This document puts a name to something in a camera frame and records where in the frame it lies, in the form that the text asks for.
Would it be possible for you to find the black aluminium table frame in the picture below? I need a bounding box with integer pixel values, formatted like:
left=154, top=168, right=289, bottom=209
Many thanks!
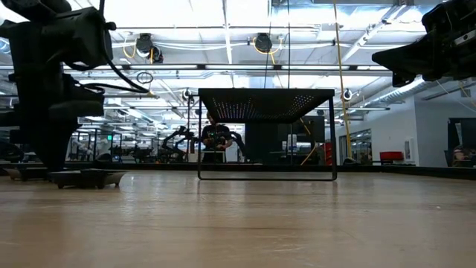
left=0, top=162, right=476, bottom=182

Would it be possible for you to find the black equipment cabinet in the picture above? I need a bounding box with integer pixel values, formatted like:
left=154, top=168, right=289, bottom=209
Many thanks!
left=244, top=115, right=327, bottom=165

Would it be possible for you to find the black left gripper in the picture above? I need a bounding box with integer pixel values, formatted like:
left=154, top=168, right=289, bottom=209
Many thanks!
left=13, top=72, right=106, bottom=172

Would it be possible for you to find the red storage bin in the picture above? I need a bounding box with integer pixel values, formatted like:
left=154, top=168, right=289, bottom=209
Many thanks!
left=379, top=150, right=405, bottom=165

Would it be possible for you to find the long ceiling light bar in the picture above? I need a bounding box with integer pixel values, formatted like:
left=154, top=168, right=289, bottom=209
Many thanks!
left=62, top=63, right=395, bottom=72

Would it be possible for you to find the hanging black cable loop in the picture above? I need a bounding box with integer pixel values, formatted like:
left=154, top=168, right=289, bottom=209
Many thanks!
left=135, top=71, right=154, bottom=98

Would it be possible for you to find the black perforated metal shelf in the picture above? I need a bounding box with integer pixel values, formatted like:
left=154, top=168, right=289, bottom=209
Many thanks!
left=197, top=88, right=338, bottom=182

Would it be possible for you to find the person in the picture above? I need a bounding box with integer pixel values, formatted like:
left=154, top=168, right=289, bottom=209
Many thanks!
left=451, top=144, right=476, bottom=168
left=200, top=113, right=234, bottom=164

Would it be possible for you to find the silver ventilation duct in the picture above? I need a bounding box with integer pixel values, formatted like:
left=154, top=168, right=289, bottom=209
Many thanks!
left=366, top=76, right=476, bottom=106

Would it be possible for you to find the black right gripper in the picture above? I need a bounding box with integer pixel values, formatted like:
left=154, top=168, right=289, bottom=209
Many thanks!
left=371, top=0, right=476, bottom=89

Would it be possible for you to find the black square mini plate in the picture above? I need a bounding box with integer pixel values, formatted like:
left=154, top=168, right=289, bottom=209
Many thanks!
left=49, top=168, right=129, bottom=190
left=2, top=167, right=50, bottom=182

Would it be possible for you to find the yellow hanging power cord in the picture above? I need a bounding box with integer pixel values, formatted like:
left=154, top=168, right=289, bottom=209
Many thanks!
left=332, top=0, right=353, bottom=160

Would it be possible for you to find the black computer monitor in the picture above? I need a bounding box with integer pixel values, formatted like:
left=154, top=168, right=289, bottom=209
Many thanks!
left=448, top=118, right=476, bottom=168

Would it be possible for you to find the black ceiling cable reel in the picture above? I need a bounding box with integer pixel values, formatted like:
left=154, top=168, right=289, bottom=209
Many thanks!
left=135, top=32, right=164, bottom=64
left=253, top=32, right=274, bottom=54

